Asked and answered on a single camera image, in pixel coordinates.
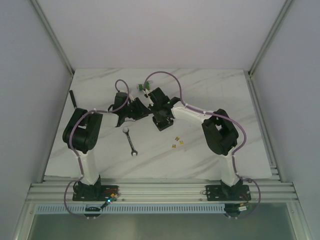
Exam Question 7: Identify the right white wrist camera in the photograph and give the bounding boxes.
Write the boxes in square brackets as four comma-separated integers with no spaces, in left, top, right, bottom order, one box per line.
[143,89,154,106]

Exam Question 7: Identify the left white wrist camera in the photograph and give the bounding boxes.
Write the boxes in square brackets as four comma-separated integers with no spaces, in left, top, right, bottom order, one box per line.
[119,89,135,103]

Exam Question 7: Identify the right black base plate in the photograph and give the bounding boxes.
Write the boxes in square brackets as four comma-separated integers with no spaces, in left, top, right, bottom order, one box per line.
[205,184,252,202]

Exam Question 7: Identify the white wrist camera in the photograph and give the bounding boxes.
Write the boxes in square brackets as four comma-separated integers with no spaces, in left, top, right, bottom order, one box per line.
[143,89,154,106]
[119,89,135,103]

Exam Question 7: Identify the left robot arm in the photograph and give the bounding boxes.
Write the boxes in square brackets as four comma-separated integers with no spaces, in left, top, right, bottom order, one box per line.
[62,91,151,201]

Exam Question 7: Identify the black fuse box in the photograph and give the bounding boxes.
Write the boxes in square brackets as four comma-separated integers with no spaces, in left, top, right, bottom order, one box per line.
[152,116,174,132]

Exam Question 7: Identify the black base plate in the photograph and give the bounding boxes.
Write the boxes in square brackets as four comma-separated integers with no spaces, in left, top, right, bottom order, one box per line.
[205,184,252,202]
[72,182,119,202]

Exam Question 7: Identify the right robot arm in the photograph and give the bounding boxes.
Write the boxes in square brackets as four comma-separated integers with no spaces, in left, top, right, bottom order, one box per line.
[144,87,240,200]

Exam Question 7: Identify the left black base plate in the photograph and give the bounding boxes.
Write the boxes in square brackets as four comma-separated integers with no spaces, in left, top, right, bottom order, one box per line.
[72,182,119,202]

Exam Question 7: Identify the white slotted cable duct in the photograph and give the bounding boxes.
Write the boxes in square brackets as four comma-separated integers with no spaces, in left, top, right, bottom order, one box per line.
[35,203,226,215]

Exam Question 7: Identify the silver combination wrench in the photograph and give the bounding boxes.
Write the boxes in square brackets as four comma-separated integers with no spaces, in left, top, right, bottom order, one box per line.
[122,127,138,157]

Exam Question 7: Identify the aluminium frame rail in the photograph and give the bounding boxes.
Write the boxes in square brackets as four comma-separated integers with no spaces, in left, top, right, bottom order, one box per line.
[26,177,298,203]

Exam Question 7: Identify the hammer with black handle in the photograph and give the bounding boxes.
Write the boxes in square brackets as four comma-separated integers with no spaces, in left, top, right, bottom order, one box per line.
[69,90,77,109]

